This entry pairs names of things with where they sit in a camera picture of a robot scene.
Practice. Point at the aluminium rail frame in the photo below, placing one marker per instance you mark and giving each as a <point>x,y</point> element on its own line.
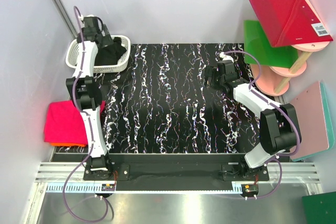
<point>61,195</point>

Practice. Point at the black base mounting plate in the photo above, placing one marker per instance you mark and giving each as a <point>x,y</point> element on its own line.
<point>176,172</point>

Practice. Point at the folded orange t-shirt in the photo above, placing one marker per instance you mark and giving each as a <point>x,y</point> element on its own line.
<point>67,145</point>

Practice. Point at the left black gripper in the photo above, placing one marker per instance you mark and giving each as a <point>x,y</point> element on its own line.
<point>105,40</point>

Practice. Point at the white plastic laundry basket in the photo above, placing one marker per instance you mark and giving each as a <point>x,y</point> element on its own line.
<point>73,53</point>

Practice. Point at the folded pink t-shirt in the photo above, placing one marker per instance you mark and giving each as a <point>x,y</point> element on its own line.
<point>64,124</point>

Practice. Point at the green plastic sheet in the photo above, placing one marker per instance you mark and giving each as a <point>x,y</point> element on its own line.
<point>257,44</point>

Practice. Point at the teal board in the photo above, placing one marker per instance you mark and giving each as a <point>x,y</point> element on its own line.
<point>326,108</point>

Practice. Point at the black shirt in basket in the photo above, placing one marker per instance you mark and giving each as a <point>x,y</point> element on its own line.
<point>111,54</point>

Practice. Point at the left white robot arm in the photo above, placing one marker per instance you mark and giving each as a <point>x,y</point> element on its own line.
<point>87,97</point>

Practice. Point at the red plastic folder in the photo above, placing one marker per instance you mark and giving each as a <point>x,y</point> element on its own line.
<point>290,22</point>

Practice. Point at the black marble pattern mat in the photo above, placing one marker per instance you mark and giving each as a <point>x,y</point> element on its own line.
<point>159,104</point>

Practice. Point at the pink clipboard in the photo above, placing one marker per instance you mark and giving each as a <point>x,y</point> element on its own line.
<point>309,121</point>

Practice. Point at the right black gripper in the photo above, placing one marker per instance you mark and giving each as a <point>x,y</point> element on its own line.
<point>210,80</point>

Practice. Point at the dark green board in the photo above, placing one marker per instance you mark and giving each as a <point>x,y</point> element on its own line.
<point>320,208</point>

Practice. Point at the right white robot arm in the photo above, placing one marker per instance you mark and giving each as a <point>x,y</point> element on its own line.
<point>278,123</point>

